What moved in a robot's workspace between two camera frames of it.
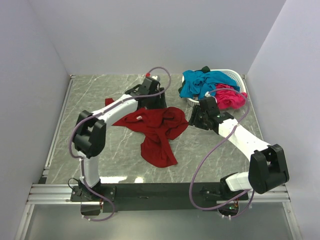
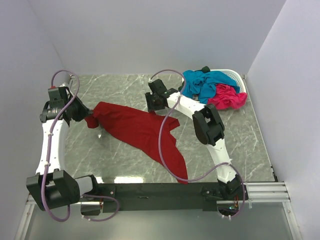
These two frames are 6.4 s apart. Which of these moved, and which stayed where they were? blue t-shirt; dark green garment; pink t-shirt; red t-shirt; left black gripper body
Moved: left black gripper body; red t-shirt
Stayed: dark green garment; blue t-shirt; pink t-shirt
